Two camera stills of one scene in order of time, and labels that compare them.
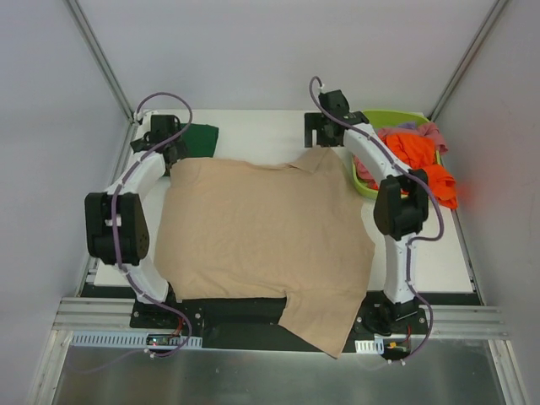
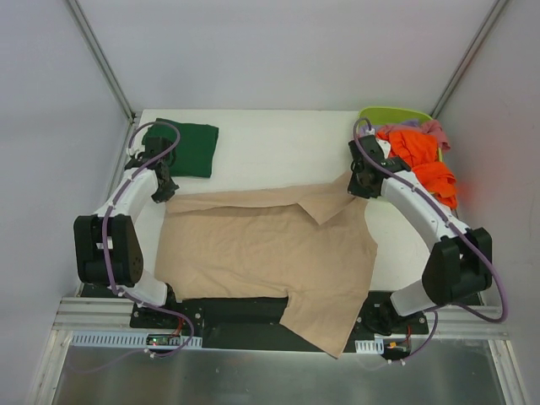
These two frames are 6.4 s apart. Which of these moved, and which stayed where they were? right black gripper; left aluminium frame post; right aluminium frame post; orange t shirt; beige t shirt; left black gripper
Moved: beige t shirt; left black gripper; right black gripper
Stayed: left aluminium frame post; right aluminium frame post; orange t shirt
